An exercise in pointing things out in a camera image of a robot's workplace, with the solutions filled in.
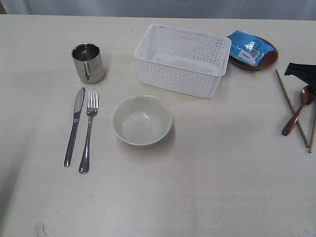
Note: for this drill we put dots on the silver fork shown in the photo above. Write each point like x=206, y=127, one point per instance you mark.
x=91, y=112

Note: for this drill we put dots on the shiny steel cup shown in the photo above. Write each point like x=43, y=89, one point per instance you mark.
x=88, y=62

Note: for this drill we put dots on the brown wooden plate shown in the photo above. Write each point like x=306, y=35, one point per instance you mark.
x=268, y=60

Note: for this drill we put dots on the white bowl dark inside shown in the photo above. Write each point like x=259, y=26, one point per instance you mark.
x=142, y=120

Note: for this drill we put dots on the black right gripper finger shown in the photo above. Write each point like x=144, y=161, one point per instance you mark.
x=306, y=73

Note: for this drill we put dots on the wooden chopstick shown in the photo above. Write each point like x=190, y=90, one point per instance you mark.
x=312, y=135
x=291, y=108

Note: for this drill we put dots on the white perforated plastic basket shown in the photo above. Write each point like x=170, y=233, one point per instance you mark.
x=181, y=60

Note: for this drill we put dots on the reddish wooden spoon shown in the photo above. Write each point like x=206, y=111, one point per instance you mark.
x=307, y=95

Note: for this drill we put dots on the blue tissue packet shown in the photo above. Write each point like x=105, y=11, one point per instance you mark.
x=248, y=48

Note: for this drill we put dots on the silver table knife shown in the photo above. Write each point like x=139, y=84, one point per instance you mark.
x=76, y=117

